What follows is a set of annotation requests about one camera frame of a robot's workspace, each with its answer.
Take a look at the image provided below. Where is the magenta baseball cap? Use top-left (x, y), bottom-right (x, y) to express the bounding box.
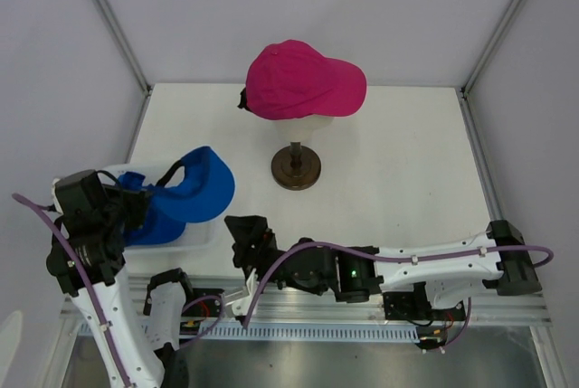
top-left (237, 39), bottom-right (367, 121)

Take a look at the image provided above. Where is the left aluminium frame post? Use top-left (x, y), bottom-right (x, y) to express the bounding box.
top-left (67, 0), bottom-right (152, 96)

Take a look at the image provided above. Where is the right aluminium frame post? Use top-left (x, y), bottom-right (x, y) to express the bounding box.
top-left (459, 0), bottom-right (551, 95)

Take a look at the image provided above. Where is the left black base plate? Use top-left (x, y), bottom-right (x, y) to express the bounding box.
top-left (182, 288), bottom-right (224, 318)

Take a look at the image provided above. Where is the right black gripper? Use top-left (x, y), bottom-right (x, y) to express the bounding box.
top-left (224, 216), bottom-right (327, 298)

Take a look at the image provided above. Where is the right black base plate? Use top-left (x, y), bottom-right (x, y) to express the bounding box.
top-left (382, 291), bottom-right (466, 326)

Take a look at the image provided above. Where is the white slotted cable duct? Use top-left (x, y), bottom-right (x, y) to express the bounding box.
top-left (204, 321), bottom-right (420, 344)

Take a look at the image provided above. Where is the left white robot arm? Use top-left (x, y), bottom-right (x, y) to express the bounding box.
top-left (46, 170), bottom-right (195, 387)

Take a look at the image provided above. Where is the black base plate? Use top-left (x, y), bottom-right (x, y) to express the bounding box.
top-left (382, 291), bottom-right (466, 326)
top-left (182, 288), bottom-right (224, 318)

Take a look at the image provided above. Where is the blue baseball cap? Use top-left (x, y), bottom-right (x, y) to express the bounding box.
top-left (117, 146), bottom-right (235, 223)
top-left (123, 209), bottom-right (186, 247)

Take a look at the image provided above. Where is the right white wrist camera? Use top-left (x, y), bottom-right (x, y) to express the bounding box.
top-left (223, 270), bottom-right (259, 318)

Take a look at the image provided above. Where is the dark round mannequin stand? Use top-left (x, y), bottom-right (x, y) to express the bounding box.
top-left (271, 142), bottom-right (322, 191)

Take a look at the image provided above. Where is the cream mannequin head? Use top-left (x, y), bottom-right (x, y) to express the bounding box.
top-left (273, 115), bottom-right (334, 144)

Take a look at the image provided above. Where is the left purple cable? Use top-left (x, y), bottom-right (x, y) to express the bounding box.
top-left (11, 192), bottom-right (225, 388)

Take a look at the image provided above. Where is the white plastic basket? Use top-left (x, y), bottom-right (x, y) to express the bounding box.
top-left (106, 163), bottom-right (223, 255)

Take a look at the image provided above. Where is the aluminium frame post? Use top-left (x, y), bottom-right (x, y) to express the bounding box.
top-left (67, 0), bottom-right (152, 96)
top-left (459, 0), bottom-right (551, 95)

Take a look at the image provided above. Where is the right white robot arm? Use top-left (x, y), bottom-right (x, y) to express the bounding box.
top-left (224, 215), bottom-right (542, 325)

